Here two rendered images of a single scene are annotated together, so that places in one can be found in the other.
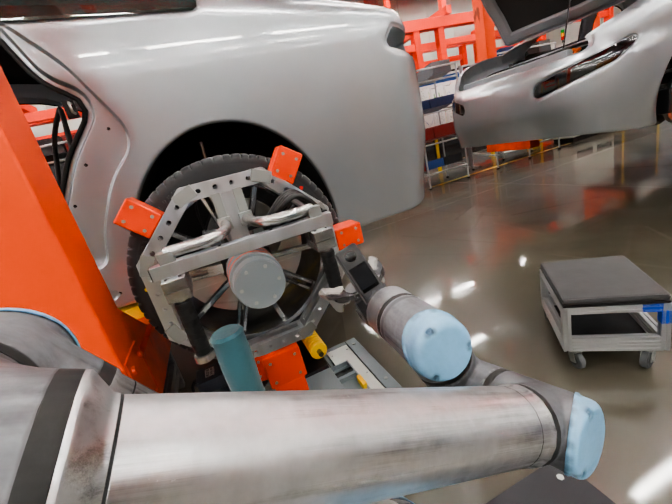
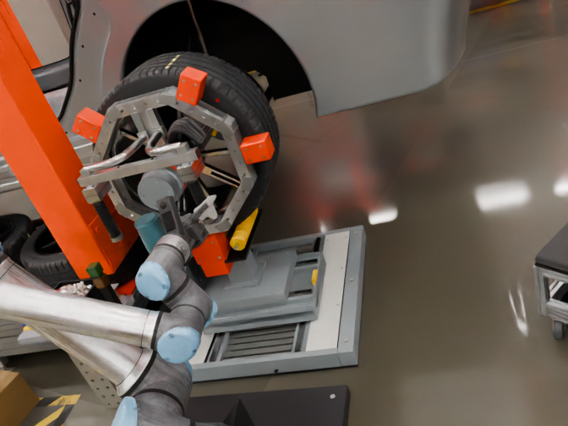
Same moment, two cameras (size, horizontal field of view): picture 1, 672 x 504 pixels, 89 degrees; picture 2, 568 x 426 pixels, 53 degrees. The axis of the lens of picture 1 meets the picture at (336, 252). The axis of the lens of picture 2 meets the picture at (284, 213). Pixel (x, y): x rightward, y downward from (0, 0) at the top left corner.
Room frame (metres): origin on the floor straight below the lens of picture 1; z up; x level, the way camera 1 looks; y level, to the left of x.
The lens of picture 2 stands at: (-0.32, -1.12, 1.53)
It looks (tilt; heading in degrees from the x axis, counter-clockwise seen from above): 28 degrees down; 38
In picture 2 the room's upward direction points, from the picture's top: 21 degrees counter-clockwise
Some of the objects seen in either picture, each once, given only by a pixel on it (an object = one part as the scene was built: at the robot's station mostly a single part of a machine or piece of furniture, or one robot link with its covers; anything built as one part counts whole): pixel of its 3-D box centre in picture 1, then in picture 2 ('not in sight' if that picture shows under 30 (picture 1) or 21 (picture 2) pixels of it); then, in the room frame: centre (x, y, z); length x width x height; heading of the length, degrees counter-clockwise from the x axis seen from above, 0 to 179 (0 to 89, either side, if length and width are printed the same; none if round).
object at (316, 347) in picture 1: (308, 335); (244, 226); (1.10, 0.17, 0.51); 0.29 x 0.06 x 0.06; 18
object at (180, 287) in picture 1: (177, 284); (96, 188); (0.72, 0.35, 0.93); 0.09 x 0.05 x 0.05; 18
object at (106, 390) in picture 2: not in sight; (97, 362); (0.58, 0.72, 0.21); 0.10 x 0.10 x 0.42; 18
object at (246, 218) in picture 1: (273, 201); (165, 130); (0.88, 0.12, 1.03); 0.19 x 0.18 x 0.11; 18
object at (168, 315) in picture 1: (250, 267); (173, 168); (0.97, 0.26, 0.85); 0.54 x 0.07 x 0.54; 108
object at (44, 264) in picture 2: not in sight; (95, 242); (1.13, 1.15, 0.39); 0.66 x 0.66 x 0.24
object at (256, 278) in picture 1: (254, 273); (166, 178); (0.90, 0.23, 0.85); 0.21 x 0.14 x 0.14; 18
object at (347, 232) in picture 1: (345, 234); (257, 148); (1.07, -0.04, 0.85); 0.09 x 0.08 x 0.07; 108
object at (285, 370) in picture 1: (282, 364); (215, 246); (1.00, 0.27, 0.48); 0.16 x 0.12 x 0.17; 18
